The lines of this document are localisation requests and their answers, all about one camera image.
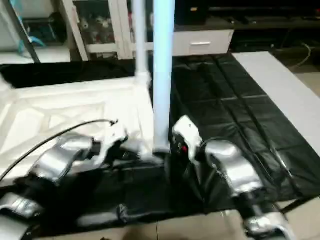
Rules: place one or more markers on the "white flat board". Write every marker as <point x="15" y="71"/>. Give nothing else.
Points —
<point x="285" y="85"/>

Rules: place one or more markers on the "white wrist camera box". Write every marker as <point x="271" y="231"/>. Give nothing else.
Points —
<point x="186" y="132"/>
<point x="115" y="137"/>

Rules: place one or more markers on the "white plastic table leg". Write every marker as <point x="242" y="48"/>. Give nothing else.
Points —
<point x="140" y="37"/>
<point x="163" y="70"/>

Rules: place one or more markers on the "black metal bench leg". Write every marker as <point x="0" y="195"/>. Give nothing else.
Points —
<point x="300" y="205"/>

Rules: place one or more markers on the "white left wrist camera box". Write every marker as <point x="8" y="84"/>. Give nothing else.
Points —
<point x="115" y="137"/>

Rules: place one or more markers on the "white plastic table top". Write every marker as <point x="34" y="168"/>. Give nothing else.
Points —
<point x="75" y="110"/>

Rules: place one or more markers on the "grey metal pole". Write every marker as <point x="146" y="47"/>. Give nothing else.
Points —
<point x="25" y="30"/>

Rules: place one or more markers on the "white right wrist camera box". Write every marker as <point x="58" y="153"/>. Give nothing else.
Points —
<point x="186" y="132"/>

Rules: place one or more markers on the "white glass door cabinet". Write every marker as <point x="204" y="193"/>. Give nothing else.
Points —
<point x="105" y="25"/>

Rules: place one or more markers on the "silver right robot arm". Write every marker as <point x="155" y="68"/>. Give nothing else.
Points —
<point x="235" y="175"/>

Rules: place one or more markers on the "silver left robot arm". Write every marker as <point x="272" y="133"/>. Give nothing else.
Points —
<point x="55" y="165"/>

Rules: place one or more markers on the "teal plastic object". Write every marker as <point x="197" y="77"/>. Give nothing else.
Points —
<point x="30" y="40"/>

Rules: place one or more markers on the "white drawer unit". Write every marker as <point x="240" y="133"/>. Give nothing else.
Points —
<point x="202" y="42"/>

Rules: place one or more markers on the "black work mat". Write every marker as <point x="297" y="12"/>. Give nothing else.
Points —
<point x="240" y="115"/>

